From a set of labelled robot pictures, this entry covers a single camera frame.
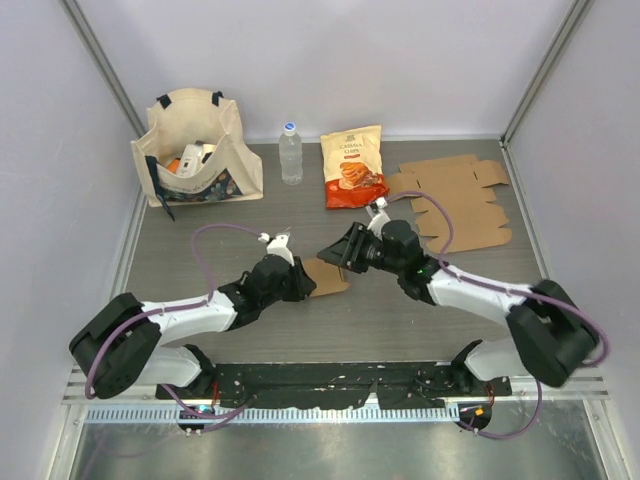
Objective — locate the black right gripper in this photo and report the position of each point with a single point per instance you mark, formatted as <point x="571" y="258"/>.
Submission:
<point x="347" y="251"/>

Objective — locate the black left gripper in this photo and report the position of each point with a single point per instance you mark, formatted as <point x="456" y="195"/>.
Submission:
<point x="303" y="283"/>

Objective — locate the small brown cardboard box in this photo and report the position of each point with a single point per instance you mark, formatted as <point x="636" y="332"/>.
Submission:
<point x="329" y="279"/>

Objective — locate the large cardboard box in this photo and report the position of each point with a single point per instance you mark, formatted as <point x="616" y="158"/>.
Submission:
<point x="464" y="186"/>

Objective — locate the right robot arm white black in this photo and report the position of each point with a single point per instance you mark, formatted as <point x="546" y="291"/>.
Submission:
<point x="548" y="338"/>

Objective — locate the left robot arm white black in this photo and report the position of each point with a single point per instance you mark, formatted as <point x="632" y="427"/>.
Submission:
<point x="131" y="343"/>

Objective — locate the white box in tote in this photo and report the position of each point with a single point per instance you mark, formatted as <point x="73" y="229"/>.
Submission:
<point x="194" y="157"/>

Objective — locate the cassava chips bag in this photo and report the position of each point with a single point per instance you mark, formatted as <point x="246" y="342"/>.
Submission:
<point x="352" y="167"/>

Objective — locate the clear plastic water bottle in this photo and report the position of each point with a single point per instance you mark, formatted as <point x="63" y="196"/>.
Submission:
<point x="291" y="155"/>

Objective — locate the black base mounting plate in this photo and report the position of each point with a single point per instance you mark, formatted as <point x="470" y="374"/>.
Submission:
<point x="339" y="386"/>

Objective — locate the orange item in tote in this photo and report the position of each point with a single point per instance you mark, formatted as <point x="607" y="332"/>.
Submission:
<point x="174" y="165"/>

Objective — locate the beige canvas tote bag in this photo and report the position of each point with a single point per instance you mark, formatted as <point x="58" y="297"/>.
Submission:
<point x="233" y="172"/>

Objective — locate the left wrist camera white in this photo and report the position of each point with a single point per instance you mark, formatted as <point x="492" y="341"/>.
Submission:
<point x="278" y="245"/>

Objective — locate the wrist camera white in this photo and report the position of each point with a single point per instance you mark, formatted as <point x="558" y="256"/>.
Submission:
<point x="378" y="215"/>
<point x="278" y="245"/>

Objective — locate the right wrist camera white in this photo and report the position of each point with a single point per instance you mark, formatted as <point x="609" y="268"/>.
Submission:
<point x="378" y="215"/>

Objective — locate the slotted cable duct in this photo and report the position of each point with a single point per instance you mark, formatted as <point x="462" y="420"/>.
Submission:
<point x="172" y="413"/>

